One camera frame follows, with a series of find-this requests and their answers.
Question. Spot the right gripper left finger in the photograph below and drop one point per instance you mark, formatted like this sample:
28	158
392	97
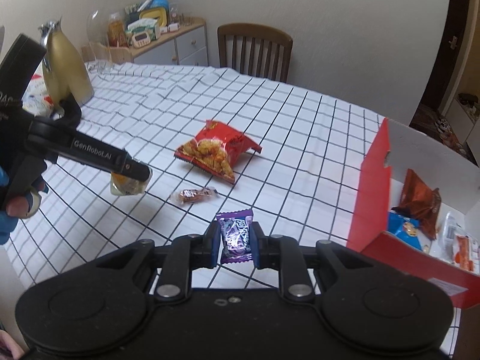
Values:
179	259

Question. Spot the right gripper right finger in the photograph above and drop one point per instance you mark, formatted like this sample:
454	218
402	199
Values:
282	254

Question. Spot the purple candy packet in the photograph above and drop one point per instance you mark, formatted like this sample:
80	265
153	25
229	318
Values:
235	234

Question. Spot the clear egg snack packet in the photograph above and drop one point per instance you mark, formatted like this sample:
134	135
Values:
122	185

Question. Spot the red fried snack bag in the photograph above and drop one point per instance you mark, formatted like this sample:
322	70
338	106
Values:
216	149

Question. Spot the blue cookie packet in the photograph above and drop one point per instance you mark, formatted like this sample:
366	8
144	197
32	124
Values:
408	231

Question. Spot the dark red chip bag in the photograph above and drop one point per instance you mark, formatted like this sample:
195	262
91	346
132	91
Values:
418	201

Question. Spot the white red snack packet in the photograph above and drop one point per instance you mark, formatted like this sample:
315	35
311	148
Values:
466	253

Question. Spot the white silver snack packet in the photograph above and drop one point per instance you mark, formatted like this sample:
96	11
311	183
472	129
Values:
447	234

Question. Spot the left hand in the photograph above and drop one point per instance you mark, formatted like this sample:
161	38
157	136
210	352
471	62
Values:
17	207

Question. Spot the colourful gift bag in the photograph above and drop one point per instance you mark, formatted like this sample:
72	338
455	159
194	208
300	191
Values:
36	99

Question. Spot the small brown sausage packet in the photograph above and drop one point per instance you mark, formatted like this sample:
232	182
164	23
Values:
191	196

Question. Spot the gold thermos jug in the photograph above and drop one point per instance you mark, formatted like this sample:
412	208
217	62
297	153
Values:
63	69

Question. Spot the white digital timer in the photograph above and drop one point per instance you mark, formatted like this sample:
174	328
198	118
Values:
140	40

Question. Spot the red cardboard box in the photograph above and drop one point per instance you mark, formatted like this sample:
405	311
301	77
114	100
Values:
395	149

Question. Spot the white drawer cabinet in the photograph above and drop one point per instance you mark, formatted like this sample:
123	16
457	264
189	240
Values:
186	47

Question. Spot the brown wooden chair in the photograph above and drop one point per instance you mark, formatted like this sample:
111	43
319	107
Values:
255	50

